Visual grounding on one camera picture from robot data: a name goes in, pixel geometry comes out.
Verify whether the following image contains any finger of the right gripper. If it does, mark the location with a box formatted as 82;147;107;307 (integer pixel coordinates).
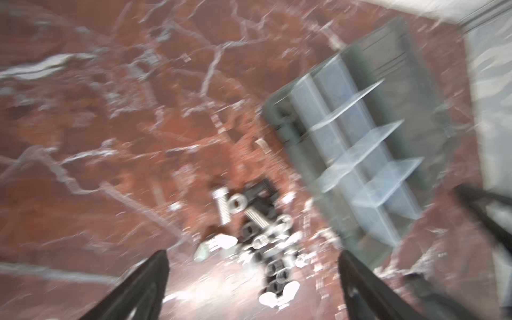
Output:
453;183;511;255

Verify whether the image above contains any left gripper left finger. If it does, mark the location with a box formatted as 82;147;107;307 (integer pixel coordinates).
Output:
81;250;169;319

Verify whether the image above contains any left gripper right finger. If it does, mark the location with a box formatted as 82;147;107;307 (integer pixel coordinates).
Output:
337;250;424;319

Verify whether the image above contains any grey plastic organizer box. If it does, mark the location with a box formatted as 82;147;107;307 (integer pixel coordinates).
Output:
263;18;457;268

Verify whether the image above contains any pile of screws and nuts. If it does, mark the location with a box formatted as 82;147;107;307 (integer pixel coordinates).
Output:
227;178;310;309

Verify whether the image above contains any silver wing nut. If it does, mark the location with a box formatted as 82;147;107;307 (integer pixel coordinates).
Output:
193;233;238;262

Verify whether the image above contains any silver hex bolt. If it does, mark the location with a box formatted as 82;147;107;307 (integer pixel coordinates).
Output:
212;187;231;225

